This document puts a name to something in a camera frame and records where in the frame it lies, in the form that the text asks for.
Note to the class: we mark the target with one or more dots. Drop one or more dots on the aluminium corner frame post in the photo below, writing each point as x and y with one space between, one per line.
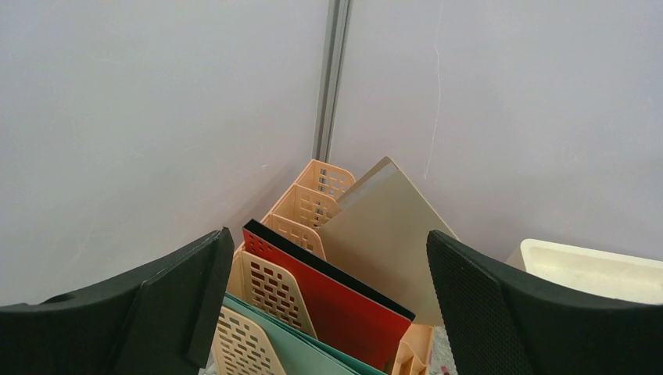
337 24

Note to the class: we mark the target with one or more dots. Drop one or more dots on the red ring binder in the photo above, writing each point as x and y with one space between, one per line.
346 313

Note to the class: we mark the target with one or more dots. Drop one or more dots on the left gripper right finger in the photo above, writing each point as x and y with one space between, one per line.
502 320

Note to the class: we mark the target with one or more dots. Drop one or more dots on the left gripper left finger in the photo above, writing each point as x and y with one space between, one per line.
158 318

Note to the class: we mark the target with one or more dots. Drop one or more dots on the beige notebook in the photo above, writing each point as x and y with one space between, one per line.
379 237

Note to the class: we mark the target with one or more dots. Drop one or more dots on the floral table mat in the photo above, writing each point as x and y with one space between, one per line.
445 352

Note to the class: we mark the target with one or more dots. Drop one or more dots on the teal folder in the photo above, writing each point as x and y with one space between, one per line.
298 352

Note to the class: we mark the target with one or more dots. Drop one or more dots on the white three-drawer cabinet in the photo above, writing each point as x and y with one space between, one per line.
606 274

